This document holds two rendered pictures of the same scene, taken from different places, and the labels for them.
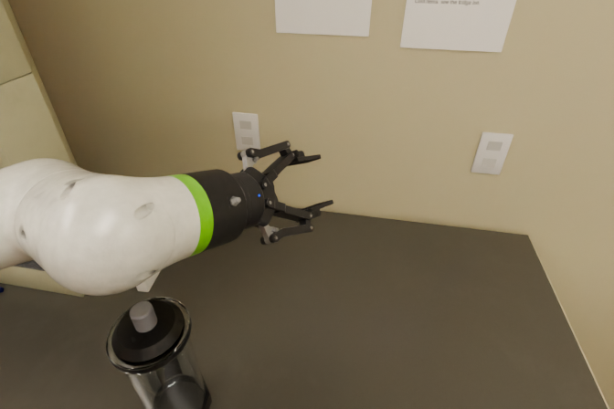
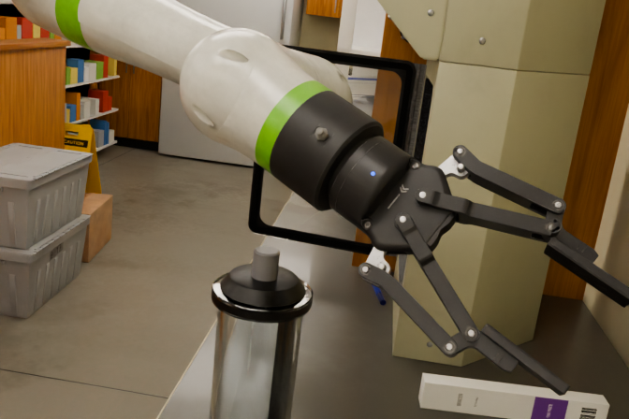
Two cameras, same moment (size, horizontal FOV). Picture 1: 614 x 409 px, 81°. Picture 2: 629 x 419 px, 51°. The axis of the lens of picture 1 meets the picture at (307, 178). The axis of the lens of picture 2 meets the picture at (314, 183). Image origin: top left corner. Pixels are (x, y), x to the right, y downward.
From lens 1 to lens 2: 0.54 m
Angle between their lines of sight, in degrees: 78
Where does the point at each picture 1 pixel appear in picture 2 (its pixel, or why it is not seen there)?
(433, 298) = not seen: outside the picture
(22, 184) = not seen: hidden behind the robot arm
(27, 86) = (501, 81)
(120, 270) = (185, 84)
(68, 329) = (345, 355)
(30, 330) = (338, 333)
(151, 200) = (250, 57)
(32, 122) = (478, 120)
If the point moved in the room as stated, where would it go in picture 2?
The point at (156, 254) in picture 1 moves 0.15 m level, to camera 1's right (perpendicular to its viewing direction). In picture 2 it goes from (211, 97) to (191, 128)
